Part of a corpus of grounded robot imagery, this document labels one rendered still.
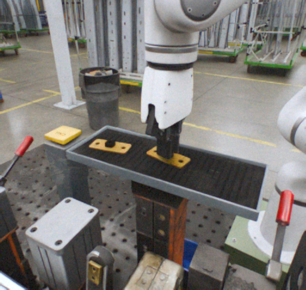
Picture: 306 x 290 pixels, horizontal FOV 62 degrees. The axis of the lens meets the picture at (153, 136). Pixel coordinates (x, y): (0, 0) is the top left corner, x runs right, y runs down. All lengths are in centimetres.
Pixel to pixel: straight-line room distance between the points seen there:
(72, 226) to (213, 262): 22
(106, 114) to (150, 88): 277
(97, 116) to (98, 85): 41
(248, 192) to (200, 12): 28
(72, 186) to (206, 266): 38
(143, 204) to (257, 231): 46
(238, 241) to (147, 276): 49
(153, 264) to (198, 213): 64
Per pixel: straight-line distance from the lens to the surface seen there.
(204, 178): 45
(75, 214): 47
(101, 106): 312
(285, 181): 73
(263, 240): 88
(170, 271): 42
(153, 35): 39
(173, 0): 31
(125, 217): 102
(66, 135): 61
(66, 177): 65
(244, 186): 45
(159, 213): 52
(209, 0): 32
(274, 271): 44
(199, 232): 98
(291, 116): 69
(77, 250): 46
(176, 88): 41
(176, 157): 49
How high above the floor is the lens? 143
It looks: 28 degrees down
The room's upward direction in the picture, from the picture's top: straight up
